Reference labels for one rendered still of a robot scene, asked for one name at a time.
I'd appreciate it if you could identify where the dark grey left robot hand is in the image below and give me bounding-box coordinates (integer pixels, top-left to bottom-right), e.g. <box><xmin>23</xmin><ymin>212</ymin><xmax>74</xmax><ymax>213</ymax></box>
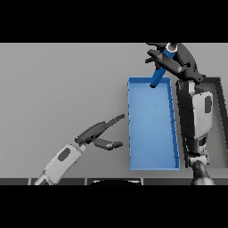
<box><xmin>74</xmin><ymin>113</ymin><xmax>126</xmax><ymax>151</ymax></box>

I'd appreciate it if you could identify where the blue pipe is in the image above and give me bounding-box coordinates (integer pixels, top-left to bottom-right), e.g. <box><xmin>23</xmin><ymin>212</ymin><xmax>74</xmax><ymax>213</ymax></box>
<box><xmin>149</xmin><ymin>43</ymin><xmax>179</xmax><ymax>89</ymax></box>

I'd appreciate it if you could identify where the dark grey bin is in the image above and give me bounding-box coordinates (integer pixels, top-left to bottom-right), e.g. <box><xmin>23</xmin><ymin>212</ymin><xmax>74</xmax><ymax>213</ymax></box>
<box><xmin>175</xmin><ymin>77</ymin><xmax>228</xmax><ymax>169</ymax></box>

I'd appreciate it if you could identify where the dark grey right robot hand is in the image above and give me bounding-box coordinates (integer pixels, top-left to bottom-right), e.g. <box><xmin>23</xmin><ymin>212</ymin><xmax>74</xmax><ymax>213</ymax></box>
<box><xmin>144</xmin><ymin>43</ymin><xmax>207</xmax><ymax>85</ymax></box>

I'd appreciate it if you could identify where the blue bin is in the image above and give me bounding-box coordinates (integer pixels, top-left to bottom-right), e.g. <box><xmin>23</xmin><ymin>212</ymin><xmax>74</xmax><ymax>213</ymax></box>
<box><xmin>127</xmin><ymin>77</ymin><xmax>181</xmax><ymax>171</ymax></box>

